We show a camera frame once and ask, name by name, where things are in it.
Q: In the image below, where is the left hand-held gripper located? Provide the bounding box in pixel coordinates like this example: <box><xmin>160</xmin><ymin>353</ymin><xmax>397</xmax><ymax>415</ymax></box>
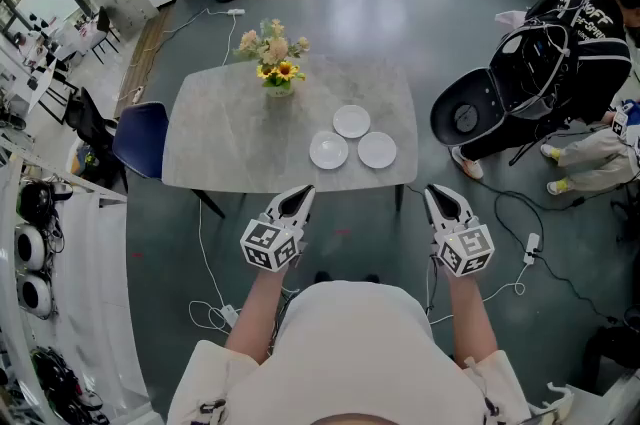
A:
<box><xmin>239</xmin><ymin>184</ymin><xmax>317</xmax><ymax>273</ymax></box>

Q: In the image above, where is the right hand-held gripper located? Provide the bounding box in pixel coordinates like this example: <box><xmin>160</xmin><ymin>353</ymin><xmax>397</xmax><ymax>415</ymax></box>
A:
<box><xmin>423</xmin><ymin>183</ymin><xmax>496</xmax><ymax>278</ymax></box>

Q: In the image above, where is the white plate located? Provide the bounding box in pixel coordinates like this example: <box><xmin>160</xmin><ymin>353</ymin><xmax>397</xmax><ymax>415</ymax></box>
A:
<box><xmin>308</xmin><ymin>130</ymin><xmax>350</xmax><ymax>171</ymax></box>
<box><xmin>356</xmin><ymin>131</ymin><xmax>398</xmax><ymax>170</ymax></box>
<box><xmin>332</xmin><ymin>104</ymin><xmax>372</xmax><ymax>140</ymax></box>

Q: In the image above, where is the person's left forearm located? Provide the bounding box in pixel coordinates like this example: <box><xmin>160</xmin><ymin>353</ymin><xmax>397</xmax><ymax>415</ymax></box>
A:
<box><xmin>224</xmin><ymin>266</ymin><xmax>292</xmax><ymax>365</ymax></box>

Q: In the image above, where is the person's right forearm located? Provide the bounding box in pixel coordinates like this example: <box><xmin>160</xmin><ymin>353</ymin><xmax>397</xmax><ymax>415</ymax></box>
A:
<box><xmin>442</xmin><ymin>272</ymin><xmax>502</xmax><ymax>370</ymax></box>

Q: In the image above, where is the black shell chair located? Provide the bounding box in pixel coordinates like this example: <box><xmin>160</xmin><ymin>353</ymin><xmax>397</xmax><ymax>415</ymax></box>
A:
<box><xmin>429</xmin><ymin>67</ymin><xmax>506</xmax><ymax>148</ymax></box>

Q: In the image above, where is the flower bouquet in white vase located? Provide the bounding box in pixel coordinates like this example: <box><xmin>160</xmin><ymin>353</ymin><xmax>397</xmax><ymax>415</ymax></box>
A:
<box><xmin>233</xmin><ymin>17</ymin><xmax>311</xmax><ymax>99</ymax></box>

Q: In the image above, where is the person's white shirt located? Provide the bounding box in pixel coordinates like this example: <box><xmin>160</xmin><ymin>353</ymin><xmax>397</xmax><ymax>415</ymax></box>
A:
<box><xmin>167</xmin><ymin>280</ymin><xmax>532</xmax><ymax>425</ymax></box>

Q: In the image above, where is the blue chair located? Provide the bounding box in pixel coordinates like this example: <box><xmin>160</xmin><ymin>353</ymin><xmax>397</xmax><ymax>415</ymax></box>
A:
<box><xmin>111</xmin><ymin>101</ymin><xmax>170</xmax><ymax>182</ymax></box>

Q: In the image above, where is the white folding stand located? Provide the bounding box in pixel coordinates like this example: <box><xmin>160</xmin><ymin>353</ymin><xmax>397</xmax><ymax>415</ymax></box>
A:
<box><xmin>494</xmin><ymin>9</ymin><xmax>529</xmax><ymax>30</ymax></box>

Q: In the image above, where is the black office chair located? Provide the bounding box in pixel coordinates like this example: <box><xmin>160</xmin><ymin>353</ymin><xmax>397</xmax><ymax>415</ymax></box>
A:
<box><xmin>65</xmin><ymin>86</ymin><xmax>120</xmax><ymax>175</ymax></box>

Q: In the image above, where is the white shelf rack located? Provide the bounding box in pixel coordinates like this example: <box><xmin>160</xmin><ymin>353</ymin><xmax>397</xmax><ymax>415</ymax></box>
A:
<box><xmin>0</xmin><ymin>137</ymin><xmax>151</xmax><ymax>425</ymax></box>

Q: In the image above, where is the black round device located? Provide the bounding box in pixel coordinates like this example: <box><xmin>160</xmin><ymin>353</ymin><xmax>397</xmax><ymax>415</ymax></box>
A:
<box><xmin>18</xmin><ymin>181</ymin><xmax>57</xmax><ymax>225</ymax></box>

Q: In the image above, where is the white round device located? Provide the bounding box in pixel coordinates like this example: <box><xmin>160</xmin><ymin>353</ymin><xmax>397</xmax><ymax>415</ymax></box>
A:
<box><xmin>17</xmin><ymin>273</ymin><xmax>55</xmax><ymax>320</ymax></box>
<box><xmin>14</xmin><ymin>225</ymin><xmax>47</xmax><ymax>272</ymax></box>

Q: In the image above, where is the white power cable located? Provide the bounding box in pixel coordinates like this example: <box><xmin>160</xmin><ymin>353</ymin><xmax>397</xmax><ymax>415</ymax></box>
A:
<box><xmin>188</xmin><ymin>197</ymin><xmax>242</xmax><ymax>335</ymax></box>

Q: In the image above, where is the black power cable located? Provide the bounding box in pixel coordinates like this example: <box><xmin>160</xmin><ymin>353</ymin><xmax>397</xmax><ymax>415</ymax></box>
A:
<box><xmin>469</xmin><ymin>177</ymin><xmax>620</xmax><ymax>325</ymax></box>

